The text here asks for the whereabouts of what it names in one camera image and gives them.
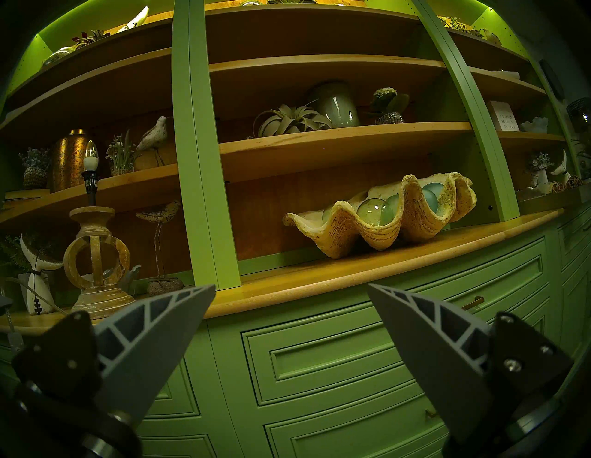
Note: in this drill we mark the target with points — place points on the old hardcover book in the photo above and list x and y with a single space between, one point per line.
27 193

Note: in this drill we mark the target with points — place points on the carved wooden table lamp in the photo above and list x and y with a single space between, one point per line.
98 295

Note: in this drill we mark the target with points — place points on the white wavy bowl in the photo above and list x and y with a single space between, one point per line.
535 125

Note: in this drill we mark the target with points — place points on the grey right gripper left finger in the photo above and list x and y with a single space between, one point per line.
147 351

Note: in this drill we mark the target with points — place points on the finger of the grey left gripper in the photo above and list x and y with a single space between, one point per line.
3 303

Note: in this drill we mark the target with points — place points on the small plant in glass pot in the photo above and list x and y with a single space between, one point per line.
388 102

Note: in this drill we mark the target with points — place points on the yellow green glass ball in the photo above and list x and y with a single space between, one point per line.
374 211

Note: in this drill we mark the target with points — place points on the green plant in grey pot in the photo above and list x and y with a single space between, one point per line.
11 256

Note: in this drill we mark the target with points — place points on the white lettered sign card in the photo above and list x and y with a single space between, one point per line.
503 116

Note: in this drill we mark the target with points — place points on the plant in woven basket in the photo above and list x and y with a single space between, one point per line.
35 173

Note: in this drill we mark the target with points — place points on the white whale tail figurine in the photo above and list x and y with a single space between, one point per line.
39 281

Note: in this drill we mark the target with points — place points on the teal glass ball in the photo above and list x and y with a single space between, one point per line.
393 203

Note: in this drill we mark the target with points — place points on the bowl of shells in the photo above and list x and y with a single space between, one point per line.
124 276

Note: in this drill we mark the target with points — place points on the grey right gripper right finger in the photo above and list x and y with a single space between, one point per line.
438 355

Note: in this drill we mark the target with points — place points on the small white tail figurine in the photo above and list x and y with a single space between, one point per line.
561 168

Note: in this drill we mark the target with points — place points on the pale green ceramic vase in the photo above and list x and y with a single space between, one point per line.
340 108

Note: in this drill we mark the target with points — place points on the hammered copper vase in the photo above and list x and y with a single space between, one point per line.
69 159

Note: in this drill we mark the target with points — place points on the giant clam shell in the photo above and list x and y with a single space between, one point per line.
341 235

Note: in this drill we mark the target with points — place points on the small plant in white pot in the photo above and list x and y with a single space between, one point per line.
539 164

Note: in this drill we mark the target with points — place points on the yellow dried coral ornament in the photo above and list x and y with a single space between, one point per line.
466 25

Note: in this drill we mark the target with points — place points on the small brown wicker ball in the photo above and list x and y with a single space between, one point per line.
558 187
575 182

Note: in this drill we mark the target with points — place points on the dark leafy shelf plant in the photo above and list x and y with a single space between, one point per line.
88 39

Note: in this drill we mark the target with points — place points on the white curved shell ornament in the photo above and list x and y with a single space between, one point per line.
136 19

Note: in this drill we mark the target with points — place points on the grey air plant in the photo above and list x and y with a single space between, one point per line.
291 122

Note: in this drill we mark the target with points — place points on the large blue glass ball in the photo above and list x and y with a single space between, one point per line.
431 196

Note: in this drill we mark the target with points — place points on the shorebird figurine on stone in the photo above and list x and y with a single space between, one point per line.
154 135
160 213

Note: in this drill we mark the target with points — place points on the black perforated lampshade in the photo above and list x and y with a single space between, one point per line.
580 111

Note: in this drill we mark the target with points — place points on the candle shaped light bulb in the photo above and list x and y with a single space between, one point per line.
91 159

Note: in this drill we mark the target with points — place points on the flowers in glass vase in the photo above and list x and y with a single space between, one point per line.
121 159

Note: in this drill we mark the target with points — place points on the green cabinet with wooden shelves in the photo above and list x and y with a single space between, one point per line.
323 351

